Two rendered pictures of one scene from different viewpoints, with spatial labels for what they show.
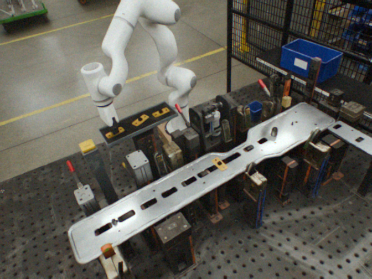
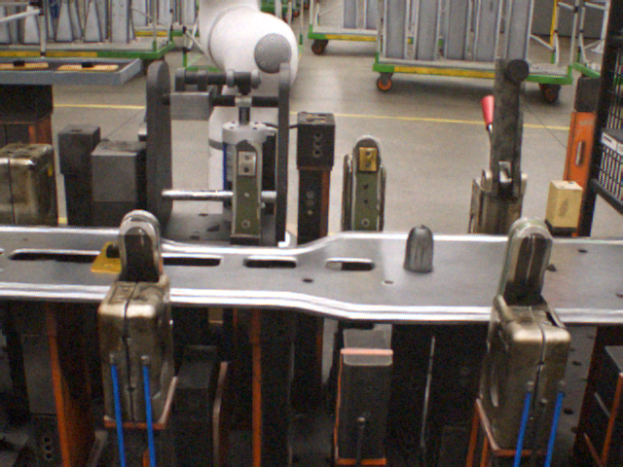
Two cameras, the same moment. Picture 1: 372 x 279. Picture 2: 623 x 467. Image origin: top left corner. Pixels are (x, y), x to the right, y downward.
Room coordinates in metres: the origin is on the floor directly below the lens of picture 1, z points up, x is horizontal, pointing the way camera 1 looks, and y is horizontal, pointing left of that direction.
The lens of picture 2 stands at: (0.24, -0.69, 1.34)
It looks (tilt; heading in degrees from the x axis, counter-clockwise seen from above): 20 degrees down; 25
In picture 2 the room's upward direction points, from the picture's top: 2 degrees clockwise
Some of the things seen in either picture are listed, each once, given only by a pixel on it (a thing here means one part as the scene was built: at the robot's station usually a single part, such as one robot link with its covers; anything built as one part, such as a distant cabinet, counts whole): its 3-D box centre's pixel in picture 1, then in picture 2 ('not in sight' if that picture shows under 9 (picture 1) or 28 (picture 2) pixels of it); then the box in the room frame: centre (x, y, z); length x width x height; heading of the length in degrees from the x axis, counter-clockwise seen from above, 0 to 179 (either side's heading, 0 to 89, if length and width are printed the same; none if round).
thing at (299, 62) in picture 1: (309, 59); not in sight; (1.54, -0.83, 1.10); 0.30 x 0.17 x 0.13; 29
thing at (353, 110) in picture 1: (344, 133); not in sight; (1.09, -0.87, 0.88); 0.08 x 0.08 x 0.36; 26
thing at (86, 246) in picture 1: (217, 168); (96, 263); (0.87, -0.14, 1.00); 1.38 x 0.22 x 0.02; 116
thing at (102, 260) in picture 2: (219, 163); (114, 252); (0.88, -0.15, 1.01); 0.08 x 0.04 x 0.01; 26
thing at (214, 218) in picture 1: (207, 192); (58, 375); (0.84, -0.08, 0.84); 0.17 x 0.06 x 0.29; 26
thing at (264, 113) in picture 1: (267, 126); (484, 304); (1.24, -0.50, 0.88); 0.07 x 0.06 x 0.35; 26
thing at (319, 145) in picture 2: (228, 134); (311, 263); (1.17, -0.26, 0.91); 0.07 x 0.05 x 0.42; 26
